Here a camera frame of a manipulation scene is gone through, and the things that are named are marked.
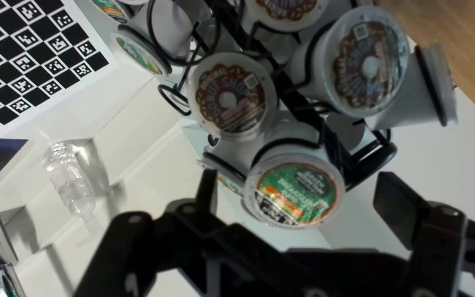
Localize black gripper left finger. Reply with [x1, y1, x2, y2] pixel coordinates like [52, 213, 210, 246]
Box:
[195, 168, 218, 213]

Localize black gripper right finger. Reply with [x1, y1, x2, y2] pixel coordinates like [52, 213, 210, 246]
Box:
[373, 172, 431, 249]

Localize green label coffee pod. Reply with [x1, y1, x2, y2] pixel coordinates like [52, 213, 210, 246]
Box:
[243, 144, 345, 229]
[116, 0, 194, 76]

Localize white coffee pod side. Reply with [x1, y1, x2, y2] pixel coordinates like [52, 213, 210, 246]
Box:
[367, 43, 459, 130]

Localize brown label coffee pod centre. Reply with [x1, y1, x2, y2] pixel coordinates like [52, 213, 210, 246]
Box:
[187, 53, 279, 137]

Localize brown label coffee pod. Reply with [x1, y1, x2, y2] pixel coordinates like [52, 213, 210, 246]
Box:
[302, 7, 410, 119]
[187, 53, 279, 137]
[241, 0, 330, 33]

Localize brown label coffee pod right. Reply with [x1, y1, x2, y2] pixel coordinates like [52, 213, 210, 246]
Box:
[302, 7, 410, 119]

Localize brown label coffee pod top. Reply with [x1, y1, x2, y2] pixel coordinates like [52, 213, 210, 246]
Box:
[241, 0, 330, 33]

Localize checkered calibration board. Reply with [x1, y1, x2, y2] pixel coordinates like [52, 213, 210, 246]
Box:
[0, 0, 109, 129]

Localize black wire pod stand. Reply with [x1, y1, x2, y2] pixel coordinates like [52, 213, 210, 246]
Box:
[156, 0, 398, 192]

